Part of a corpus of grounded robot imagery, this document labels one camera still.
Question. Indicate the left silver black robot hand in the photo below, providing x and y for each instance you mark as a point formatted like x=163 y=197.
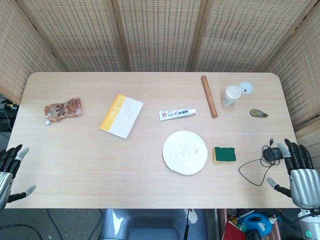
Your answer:
x=6 y=180

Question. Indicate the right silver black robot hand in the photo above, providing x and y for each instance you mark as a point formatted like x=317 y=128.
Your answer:
x=303 y=185

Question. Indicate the green yellow sponge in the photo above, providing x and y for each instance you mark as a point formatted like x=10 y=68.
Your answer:
x=225 y=154

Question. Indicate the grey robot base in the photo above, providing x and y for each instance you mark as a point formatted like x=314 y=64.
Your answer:
x=150 y=225

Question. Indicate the white round plate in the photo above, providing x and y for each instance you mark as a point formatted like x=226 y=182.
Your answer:
x=185 y=152

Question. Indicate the white toothpaste tube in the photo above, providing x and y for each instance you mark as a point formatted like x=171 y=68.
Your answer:
x=175 y=114

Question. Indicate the black computer mouse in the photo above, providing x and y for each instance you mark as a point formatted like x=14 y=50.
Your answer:
x=272 y=153

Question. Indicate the blue plastic reel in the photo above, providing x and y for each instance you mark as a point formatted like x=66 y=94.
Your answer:
x=257 y=223

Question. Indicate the red box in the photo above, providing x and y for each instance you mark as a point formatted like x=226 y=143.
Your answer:
x=232 y=232

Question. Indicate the green correction tape dispenser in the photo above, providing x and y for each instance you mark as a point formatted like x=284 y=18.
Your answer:
x=255 y=112

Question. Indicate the brown sauce pouch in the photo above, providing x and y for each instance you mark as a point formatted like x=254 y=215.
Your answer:
x=63 y=108

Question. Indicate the metal table leg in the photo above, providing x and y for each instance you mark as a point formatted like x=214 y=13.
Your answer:
x=216 y=225

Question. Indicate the white round cup lid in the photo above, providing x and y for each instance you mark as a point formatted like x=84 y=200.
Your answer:
x=247 y=87

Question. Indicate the white paper cup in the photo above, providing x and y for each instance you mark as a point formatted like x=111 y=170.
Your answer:
x=230 y=97

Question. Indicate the wooden rolling pin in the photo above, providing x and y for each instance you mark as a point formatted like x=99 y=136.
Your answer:
x=209 y=96

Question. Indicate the yellow white notebook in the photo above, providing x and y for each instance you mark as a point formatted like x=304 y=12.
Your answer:
x=122 y=116

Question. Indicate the woven bamboo folding screen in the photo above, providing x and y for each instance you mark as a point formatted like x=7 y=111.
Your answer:
x=160 y=37

